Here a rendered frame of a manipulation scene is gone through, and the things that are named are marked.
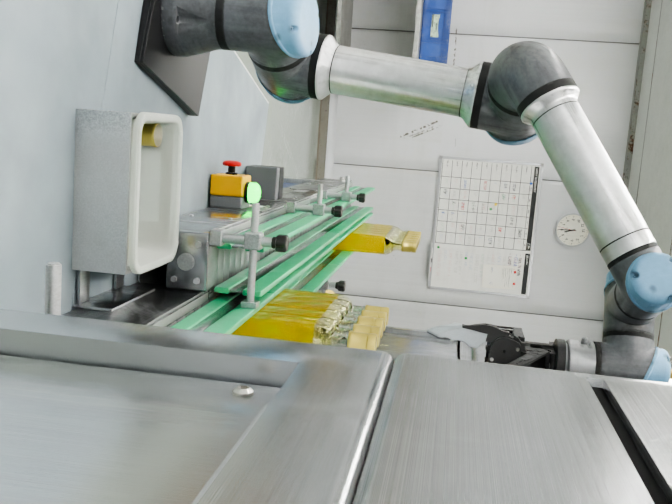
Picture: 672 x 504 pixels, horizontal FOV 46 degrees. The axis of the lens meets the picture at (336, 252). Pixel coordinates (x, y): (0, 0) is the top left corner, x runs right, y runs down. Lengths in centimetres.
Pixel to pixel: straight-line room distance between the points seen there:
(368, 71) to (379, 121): 582
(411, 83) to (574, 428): 113
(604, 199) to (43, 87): 77
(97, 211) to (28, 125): 17
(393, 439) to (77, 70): 92
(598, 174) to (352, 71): 47
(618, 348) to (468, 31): 611
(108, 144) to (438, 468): 91
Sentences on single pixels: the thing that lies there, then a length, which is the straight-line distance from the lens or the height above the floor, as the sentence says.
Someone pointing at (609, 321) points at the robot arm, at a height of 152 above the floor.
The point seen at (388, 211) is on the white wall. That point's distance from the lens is 725.
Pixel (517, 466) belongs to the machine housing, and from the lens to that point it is 27.
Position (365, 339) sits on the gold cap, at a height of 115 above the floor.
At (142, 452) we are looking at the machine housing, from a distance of 29.
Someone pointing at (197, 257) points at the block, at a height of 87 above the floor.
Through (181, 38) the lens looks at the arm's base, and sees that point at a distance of 137.
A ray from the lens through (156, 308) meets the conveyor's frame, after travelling 118.
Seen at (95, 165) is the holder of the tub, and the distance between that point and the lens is 113.
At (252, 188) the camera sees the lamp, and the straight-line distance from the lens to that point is 169.
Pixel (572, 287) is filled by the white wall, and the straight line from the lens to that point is 738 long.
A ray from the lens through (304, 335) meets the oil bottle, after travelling 125.
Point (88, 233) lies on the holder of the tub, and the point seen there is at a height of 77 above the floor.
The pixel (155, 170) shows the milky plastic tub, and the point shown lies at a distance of 127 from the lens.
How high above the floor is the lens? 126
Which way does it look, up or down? 8 degrees down
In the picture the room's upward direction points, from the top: 95 degrees clockwise
